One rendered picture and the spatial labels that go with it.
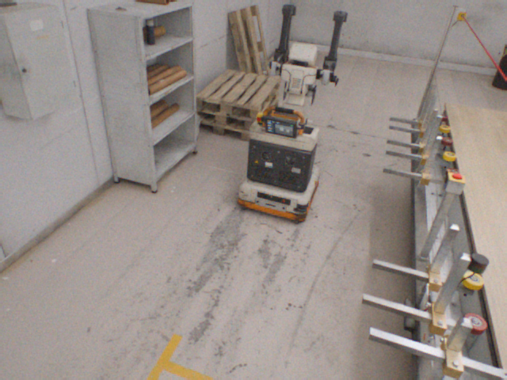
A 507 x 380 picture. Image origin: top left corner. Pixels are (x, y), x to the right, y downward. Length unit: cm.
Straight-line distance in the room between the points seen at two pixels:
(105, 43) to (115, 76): 25
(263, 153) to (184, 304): 135
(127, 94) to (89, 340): 188
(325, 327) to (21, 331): 188
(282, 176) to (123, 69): 153
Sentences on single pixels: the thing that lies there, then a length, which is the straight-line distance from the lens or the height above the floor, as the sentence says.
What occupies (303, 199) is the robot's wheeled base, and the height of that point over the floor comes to 27.
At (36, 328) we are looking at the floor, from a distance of 286.
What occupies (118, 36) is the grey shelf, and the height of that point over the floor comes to 139.
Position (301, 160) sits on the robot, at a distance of 315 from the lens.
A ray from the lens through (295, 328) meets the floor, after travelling 267.
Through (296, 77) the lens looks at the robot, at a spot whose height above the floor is 115.
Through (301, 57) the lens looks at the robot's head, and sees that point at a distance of 330.
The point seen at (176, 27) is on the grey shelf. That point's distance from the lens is 405.
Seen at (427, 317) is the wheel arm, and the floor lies 86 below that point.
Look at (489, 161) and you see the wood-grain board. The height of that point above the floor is 90.
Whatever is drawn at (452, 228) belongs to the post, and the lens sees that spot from 186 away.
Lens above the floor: 212
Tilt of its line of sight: 33 degrees down
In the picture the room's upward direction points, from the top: 4 degrees clockwise
